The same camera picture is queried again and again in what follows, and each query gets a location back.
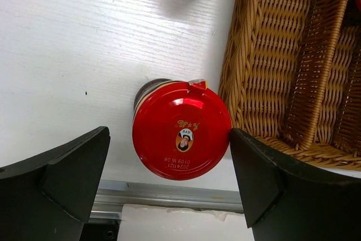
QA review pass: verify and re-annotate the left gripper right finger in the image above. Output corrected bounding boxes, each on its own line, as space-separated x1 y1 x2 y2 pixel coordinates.
230 129 360 240

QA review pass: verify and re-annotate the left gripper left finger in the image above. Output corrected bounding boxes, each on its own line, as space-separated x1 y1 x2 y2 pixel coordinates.
1 126 110 240

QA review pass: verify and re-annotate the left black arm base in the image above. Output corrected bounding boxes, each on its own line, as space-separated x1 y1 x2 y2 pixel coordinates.
80 219 120 241

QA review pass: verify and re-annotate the brown wicker divided basket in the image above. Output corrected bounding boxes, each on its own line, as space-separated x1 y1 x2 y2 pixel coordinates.
219 0 360 171

